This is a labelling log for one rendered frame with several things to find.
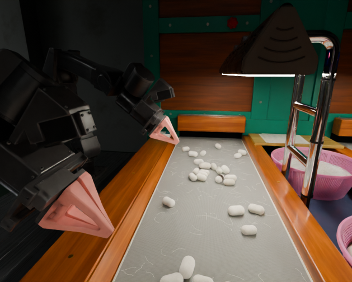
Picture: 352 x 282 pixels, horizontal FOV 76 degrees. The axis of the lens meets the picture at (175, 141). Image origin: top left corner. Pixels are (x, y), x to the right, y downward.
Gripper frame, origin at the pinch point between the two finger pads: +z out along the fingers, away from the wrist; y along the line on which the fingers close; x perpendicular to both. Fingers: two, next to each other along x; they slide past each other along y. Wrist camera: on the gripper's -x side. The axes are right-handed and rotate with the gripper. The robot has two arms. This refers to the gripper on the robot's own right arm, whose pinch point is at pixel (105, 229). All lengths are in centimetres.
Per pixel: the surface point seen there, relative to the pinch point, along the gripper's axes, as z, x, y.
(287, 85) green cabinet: 27, -39, 85
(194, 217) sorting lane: 15.2, 2.7, 20.7
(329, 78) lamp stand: 16.0, -36.1, 27.6
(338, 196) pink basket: 50, -20, 44
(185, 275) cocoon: 14.0, 1.9, 4.4
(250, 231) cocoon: 22.9, -5.3, 16.1
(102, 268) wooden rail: 4.1, 9.7, 3.6
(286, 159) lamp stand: 30, -18, 43
